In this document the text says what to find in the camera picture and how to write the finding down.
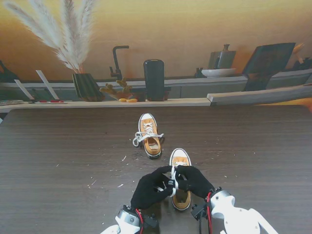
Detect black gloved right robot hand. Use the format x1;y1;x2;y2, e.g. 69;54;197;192
174;165;215;199

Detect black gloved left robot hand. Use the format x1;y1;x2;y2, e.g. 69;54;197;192
131;165;174;210

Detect orange canvas sneaker with laces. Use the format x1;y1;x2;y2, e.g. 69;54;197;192
138;113;163;160

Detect long white shoelace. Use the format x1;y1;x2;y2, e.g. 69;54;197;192
132;123;165;147

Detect dark low stand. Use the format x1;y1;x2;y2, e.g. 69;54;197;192
131;86;172;102

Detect grey wooden plank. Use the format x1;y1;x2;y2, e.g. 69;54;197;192
206;84;312;106

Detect yellow cactus ornament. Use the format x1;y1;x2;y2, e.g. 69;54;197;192
99;77;134;100

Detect black cylindrical canister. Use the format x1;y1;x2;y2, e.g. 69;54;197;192
143;59;165;102

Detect white bowl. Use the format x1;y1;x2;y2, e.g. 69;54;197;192
201;68;236;78

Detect dark green ribbed vase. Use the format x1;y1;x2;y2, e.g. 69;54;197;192
72;72;105;102

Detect grey metal pot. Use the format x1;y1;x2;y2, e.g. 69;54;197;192
208;44;237;70

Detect red flat strips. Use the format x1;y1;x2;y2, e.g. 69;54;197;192
36;99;67;104

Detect black kitchen faucet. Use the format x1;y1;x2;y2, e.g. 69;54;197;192
109;45;130;78

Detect long white slat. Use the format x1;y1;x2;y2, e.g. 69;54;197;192
35;70;60;100

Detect short white slat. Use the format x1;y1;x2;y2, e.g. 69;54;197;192
14;79;35;100

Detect white pampas grass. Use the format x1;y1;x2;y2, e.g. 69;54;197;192
2;0;98;74

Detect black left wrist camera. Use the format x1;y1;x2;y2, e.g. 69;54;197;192
142;213;159;229

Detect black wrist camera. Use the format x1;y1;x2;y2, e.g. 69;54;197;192
142;213;159;229
190;204;208;221

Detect red left arm cable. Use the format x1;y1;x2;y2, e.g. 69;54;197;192
135;208;144;234

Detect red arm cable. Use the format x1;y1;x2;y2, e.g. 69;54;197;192
135;208;144;234
206;192;213;234

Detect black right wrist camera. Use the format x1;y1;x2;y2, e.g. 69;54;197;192
190;204;208;221

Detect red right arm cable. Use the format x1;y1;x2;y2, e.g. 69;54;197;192
206;192;213;234

